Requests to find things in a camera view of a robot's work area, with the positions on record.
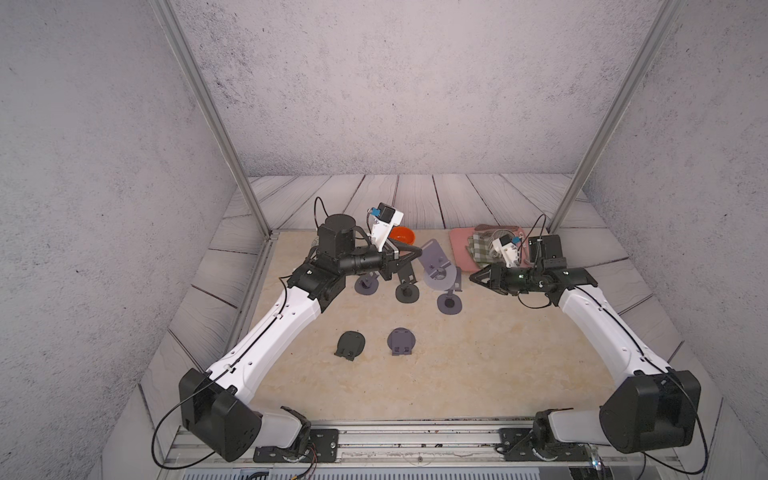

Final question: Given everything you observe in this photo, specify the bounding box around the green checkered cloth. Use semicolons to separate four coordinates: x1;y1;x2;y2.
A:
467;231;501;268

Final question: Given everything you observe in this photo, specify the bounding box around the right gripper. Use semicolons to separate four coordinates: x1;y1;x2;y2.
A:
470;262;543;297

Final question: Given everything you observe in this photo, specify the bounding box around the purple stand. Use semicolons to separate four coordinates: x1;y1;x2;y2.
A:
354;272;379;296
437;268;463;315
419;239;459;292
387;327;416;356

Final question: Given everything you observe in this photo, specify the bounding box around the brown wooden spoon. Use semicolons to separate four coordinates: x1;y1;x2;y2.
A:
473;224;520;234

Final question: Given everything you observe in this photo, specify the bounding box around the aluminium frame post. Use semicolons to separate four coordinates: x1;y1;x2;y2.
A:
549;0;684;233
150;0;271;237

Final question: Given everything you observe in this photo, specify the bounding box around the pink tray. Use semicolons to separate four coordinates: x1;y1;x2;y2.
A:
449;227;533;273

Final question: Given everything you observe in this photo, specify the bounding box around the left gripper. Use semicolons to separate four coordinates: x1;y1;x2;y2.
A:
335;239;420;283

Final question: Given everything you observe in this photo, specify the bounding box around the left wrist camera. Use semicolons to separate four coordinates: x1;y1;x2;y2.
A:
369;202;404;252

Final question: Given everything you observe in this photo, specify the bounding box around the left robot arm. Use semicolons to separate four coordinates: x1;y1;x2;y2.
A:
178;203;422;462

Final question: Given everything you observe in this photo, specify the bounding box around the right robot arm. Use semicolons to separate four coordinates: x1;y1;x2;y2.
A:
470;235;703;460

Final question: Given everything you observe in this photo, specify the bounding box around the right aluminium frame post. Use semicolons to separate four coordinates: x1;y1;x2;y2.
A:
549;0;684;233

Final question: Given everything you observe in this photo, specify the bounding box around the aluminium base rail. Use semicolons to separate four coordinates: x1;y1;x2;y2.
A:
159;417;683;479

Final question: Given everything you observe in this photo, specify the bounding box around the orange bowl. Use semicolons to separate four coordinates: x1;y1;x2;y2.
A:
389;226;415;245

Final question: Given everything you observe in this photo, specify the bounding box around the left aluminium frame post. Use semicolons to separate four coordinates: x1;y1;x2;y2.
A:
150;0;271;237

